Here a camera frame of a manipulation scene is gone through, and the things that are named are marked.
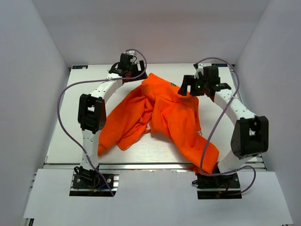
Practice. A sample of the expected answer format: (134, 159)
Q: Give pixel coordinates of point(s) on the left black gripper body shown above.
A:
(132, 69)

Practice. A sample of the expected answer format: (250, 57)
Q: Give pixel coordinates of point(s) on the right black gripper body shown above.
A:
(198, 86)

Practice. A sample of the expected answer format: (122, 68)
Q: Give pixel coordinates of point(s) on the orange zip jacket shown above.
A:
(155, 107)

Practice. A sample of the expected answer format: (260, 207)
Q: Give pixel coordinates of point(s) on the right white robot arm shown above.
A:
(223, 98)

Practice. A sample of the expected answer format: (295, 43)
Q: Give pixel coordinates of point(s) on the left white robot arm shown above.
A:
(92, 112)

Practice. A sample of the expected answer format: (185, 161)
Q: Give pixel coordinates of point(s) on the right blue corner label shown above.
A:
(219, 64)

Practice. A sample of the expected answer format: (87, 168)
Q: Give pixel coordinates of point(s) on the blue corner label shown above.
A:
(79, 67)
(219, 64)

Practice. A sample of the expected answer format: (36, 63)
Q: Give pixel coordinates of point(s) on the left blue corner label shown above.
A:
(79, 67)

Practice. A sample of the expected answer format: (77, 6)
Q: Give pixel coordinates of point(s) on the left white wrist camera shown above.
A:
(131, 54)

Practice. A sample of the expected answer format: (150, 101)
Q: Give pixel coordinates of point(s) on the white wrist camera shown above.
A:
(131, 54)
(199, 70)

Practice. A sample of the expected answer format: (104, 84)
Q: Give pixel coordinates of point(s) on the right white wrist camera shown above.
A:
(199, 70)

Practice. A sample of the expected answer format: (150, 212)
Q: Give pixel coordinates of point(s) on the aluminium right side rail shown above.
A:
(235, 75)

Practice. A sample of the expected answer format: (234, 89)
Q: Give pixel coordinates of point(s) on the aluminium rail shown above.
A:
(235, 75)
(166, 166)

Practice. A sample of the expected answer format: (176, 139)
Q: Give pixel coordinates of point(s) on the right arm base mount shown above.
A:
(217, 187)

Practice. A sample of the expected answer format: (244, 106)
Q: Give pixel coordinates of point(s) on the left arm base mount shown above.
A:
(88, 183)

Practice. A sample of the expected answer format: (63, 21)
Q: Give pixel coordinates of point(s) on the aluminium front rail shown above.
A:
(166, 166)

